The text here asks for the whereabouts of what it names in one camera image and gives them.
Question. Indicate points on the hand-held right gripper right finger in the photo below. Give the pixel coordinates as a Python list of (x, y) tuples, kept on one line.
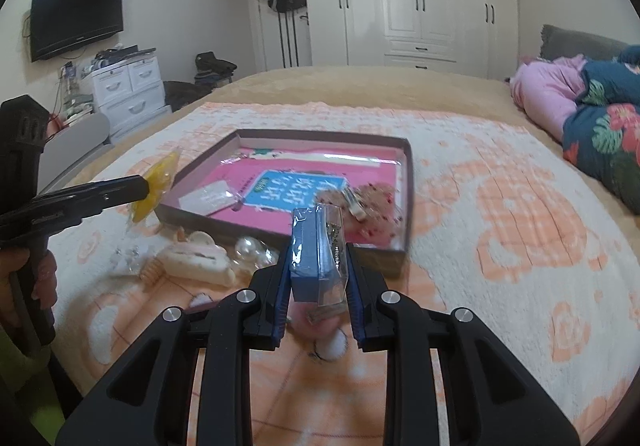
[(357, 311)]

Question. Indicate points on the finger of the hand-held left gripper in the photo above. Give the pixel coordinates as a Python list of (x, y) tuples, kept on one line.
[(45, 226), (115, 190)]

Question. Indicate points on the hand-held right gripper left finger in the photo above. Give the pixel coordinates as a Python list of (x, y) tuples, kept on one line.
[(280, 306)]

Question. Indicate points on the pink fluffy hair accessory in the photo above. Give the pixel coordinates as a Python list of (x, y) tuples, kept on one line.
[(315, 321)]

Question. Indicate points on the yellow hair accessory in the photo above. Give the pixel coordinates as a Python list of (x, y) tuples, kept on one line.
[(155, 186)]

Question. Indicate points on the clear pearl ball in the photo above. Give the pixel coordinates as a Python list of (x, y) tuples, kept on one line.
[(247, 248), (270, 260)]

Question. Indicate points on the blue box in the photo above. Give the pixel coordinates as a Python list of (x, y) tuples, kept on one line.
[(310, 251)]

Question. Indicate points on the small clear plastic bag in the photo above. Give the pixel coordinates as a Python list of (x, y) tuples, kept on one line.
[(127, 258)]

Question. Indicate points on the cream hair claw clip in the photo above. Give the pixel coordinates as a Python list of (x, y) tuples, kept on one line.
[(195, 258)]

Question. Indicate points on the brown cardboard tray box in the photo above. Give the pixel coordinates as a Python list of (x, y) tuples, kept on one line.
[(210, 226)]

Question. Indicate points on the person's left forearm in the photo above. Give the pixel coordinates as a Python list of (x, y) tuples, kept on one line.
[(20, 376)]

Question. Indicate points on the person's left hand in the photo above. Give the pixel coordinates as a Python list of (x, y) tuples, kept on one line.
[(49, 276)]

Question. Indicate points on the clear packet with white card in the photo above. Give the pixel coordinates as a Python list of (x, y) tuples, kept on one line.
[(210, 198)]

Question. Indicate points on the white drawer cabinet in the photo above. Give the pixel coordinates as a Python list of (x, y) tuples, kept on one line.
[(125, 91)]

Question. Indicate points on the glittery brown hair accessory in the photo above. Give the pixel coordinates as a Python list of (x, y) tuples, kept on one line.
[(372, 201)]

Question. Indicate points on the blue printed card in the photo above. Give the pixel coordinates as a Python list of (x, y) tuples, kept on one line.
[(282, 191)]

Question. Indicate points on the pink booklet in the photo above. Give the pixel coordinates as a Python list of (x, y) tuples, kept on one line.
[(235, 171)]

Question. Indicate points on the clutter on drawer cabinet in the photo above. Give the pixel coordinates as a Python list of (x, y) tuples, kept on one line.
[(120, 55)]

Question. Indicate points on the pile of dark clothes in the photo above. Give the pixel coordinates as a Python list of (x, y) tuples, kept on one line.
[(215, 66)]

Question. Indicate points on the orange checked printed blanket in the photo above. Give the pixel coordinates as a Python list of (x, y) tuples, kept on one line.
[(500, 226)]

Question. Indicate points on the white door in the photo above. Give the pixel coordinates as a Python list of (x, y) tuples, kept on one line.
[(275, 36)]

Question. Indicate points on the tan bedspread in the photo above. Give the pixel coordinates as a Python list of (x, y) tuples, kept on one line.
[(375, 86)]

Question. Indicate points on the pink quilt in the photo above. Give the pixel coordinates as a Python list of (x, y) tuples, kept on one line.
[(545, 91)]

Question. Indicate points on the floral dark blue quilt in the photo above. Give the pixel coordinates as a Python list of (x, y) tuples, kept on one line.
[(610, 136)]

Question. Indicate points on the grey headboard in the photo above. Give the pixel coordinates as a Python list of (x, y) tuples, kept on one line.
[(575, 41)]

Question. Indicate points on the black wall television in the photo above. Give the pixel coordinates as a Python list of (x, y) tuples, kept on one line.
[(75, 19)]

